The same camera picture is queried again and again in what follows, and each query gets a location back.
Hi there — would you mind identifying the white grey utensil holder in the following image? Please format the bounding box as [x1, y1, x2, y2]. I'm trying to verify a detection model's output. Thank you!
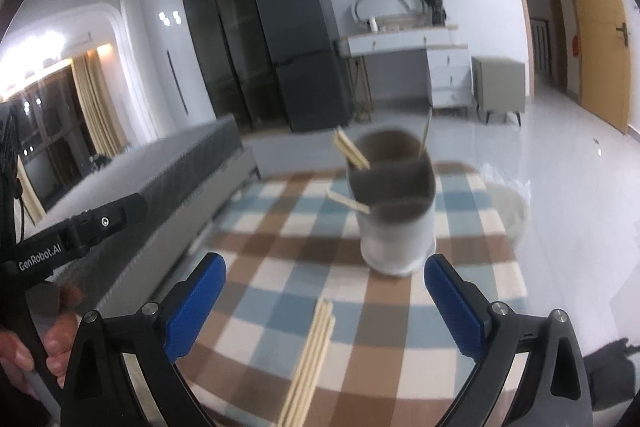
[347, 128, 436, 277]

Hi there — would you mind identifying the white dressing desk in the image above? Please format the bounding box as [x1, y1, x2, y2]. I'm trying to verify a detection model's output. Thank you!
[337, 26, 473, 112]

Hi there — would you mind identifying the checkered tablecloth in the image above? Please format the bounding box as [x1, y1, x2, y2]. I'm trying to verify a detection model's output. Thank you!
[174, 160, 531, 427]

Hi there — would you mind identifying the grey nightstand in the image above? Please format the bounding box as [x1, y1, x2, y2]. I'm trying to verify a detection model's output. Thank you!
[472, 56, 526, 126]

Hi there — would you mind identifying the yellow wooden door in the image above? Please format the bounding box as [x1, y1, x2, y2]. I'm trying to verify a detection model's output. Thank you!
[574, 0, 631, 133]

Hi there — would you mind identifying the dark glass cabinet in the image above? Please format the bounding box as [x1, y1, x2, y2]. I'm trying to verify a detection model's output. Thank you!
[183, 0, 288, 132]

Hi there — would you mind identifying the oval vanity mirror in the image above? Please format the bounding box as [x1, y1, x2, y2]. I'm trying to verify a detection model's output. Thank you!
[350, 0, 431, 26]

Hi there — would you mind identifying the white wardrobe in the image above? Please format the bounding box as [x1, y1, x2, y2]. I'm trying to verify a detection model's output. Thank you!
[141, 0, 216, 130]

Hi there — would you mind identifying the grey quilted bed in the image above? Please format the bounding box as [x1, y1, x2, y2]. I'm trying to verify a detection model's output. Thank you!
[36, 116, 258, 317]

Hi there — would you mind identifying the person's left hand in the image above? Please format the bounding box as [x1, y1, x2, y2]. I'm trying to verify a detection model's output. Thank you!
[1, 285, 82, 398]

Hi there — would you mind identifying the beige curtain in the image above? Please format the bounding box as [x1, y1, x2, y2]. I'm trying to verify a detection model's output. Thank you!
[70, 50, 128, 158]

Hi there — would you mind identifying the dark grey refrigerator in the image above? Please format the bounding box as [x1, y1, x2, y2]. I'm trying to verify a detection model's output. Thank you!
[256, 0, 354, 133]

